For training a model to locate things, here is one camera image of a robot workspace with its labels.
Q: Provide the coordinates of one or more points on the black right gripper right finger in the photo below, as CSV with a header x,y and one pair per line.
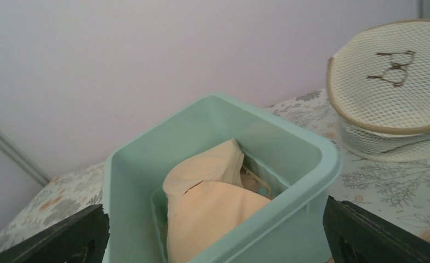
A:
x,y
357,235

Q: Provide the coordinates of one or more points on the beige bra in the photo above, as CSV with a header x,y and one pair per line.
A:
x,y
208,195

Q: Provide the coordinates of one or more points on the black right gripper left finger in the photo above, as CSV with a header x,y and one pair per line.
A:
x,y
81,237

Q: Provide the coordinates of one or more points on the mint green plastic bin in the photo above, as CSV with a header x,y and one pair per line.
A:
x,y
298,165

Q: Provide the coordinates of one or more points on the floral patterned table mat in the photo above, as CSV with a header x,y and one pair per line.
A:
x,y
396,192

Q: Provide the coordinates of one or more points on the round cream mesh laundry bag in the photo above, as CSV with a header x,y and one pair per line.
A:
x,y
379,85

